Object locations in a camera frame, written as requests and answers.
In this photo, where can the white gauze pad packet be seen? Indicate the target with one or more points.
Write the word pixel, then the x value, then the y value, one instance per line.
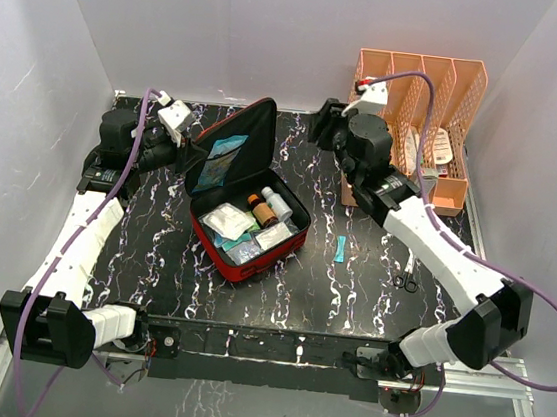
pixel 228 221

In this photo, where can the clear bag blue mask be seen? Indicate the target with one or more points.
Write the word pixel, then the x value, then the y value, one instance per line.
pixel 244 252

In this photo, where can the brown bottle orange cap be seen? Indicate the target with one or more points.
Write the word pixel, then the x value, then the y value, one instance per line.
pixel 261 211

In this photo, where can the black handled metal scissors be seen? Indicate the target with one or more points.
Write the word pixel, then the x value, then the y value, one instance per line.
pixel 405 280

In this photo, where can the small teal sachet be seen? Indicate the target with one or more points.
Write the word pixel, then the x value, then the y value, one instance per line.
pixel 340 250

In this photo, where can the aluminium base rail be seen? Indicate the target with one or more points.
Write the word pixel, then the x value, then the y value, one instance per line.
pixel 262 355

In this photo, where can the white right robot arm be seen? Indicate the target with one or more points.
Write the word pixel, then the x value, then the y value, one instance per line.
pixel 494 311

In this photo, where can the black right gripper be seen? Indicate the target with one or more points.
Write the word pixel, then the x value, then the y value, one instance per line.
pixel 329 119

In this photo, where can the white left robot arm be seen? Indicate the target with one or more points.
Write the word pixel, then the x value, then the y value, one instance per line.
pixel 102 196

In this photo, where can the grey stapler box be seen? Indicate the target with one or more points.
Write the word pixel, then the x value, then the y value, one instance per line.
pixel 430 179

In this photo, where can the clear bag blue bandage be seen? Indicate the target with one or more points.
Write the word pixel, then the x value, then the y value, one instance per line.
pixel 227 244

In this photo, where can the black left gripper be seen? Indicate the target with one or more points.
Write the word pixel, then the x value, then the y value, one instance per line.
pixel 189 155

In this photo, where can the white plastic bottle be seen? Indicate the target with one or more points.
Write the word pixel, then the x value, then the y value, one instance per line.
pixel 277 203

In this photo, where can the peach plastic desk organizer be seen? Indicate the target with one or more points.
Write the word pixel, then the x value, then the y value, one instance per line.
pixel 459 86

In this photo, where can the pink white card pack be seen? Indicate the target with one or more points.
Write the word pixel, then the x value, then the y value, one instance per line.
pixel 442 148

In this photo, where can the blue cotton swab packet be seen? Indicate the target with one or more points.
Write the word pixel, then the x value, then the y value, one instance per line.
pixel 219 161

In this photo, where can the red black medicine case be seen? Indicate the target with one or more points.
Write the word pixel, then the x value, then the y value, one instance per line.
pixel 247 174

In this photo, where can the clear bag white gauze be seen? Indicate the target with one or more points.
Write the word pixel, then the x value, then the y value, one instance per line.
pixel 270 237

